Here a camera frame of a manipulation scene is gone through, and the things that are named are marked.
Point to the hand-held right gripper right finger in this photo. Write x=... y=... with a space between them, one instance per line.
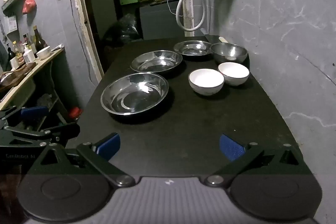
x=231 y=146

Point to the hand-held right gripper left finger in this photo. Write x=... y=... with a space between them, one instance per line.
x=109 y=145

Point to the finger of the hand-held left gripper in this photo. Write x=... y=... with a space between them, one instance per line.
x=57 y=132
x=34 y=110

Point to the stainless steel plate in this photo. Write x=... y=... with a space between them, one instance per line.
x=193 y=48
x=156 y=62
x=134 y=98

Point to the white bowl red rim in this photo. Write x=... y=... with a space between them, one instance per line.
x=233 y=72
x=206 y=81

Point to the stainless steel bowl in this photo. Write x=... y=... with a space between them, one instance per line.
x=229 y=52

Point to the wooden cutting board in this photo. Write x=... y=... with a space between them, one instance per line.
x=15 y=74

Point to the white pump bottle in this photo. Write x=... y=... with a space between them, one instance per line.
x=28 y=54

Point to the red label sauce jar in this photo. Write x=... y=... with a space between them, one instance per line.
x=19 y=56

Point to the cream kitchen counter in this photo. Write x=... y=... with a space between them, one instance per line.
x=50 y=56

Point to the plain white ceramic bowl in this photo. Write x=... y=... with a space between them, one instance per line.
x=43 y=53

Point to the black sauce bottle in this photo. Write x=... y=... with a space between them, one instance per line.
x=10 y=57

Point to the white tube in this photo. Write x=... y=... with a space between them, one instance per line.
x=57 y=47

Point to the dark glass bottle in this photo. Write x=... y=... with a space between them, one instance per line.
x=39 y=41

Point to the white printed package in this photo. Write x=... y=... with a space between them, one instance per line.
x=10 y=24

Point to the red plastic bag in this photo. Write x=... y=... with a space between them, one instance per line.
x=28 y=5

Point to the black plastic bag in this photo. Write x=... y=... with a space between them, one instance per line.
x=123 y=29

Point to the grey cabinet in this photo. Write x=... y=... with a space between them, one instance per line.
x=160 y=22

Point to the cream door frame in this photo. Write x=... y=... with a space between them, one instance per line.
x=78 y=16

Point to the wall rack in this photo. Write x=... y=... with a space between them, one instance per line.
x=10 y=2

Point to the white door frame post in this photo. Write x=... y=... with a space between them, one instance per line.
x=187 y=16

